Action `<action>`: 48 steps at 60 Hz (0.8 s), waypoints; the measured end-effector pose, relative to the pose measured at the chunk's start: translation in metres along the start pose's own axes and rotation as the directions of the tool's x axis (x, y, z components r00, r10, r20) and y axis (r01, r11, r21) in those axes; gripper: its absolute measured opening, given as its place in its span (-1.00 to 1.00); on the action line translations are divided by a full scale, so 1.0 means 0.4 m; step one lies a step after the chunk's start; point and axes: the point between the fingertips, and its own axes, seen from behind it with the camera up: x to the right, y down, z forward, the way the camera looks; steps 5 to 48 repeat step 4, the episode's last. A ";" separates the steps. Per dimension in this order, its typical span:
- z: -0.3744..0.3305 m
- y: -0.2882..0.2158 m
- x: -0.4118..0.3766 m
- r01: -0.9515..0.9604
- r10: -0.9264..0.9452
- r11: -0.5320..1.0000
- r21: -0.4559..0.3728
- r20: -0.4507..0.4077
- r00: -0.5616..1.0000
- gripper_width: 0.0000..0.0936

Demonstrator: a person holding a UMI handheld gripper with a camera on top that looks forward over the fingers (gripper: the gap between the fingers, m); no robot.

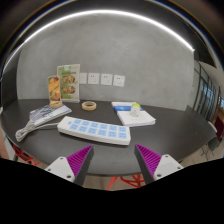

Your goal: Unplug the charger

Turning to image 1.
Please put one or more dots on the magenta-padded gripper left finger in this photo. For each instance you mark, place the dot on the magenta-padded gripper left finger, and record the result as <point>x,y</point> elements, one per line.
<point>80,160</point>

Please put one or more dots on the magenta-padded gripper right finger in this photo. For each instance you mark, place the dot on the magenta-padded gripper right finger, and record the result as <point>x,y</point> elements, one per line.
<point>149,160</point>

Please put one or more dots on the green and white charger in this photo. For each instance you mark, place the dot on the green and white charger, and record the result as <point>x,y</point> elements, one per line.
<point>135,110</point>

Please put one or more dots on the red chair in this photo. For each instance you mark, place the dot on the red chair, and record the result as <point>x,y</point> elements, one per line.
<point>23,155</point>
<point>131,181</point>

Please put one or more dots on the white power strip blue sockets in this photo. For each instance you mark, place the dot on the white power strip blue sockets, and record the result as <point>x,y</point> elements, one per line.
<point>95,130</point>

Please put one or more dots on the white booklet with blue band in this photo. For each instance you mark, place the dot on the white booklet with blue band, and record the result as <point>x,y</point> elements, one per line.
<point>140,120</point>

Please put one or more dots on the beige masking tape roll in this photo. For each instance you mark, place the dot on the beige masking tape roll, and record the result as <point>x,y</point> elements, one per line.
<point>85,107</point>

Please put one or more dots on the small card sign wooden base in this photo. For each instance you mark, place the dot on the small card sign wooden base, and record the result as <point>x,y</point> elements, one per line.
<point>54,88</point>

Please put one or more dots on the green menu sign acrylic stand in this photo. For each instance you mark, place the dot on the green menu sign acrylic stand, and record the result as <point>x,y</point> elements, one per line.
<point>69,83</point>

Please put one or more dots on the white ceiling light strip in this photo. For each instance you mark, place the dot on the white ceiling light strip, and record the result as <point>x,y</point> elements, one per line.
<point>100,11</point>

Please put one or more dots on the white wall socket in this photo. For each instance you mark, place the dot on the white wall socket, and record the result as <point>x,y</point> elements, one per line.
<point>93,78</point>
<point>119,81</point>
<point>83,78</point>
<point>106,79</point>

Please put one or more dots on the black-framed glass window wall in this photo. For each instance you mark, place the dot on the black-framed glass window wall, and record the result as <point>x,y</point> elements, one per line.
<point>203,93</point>

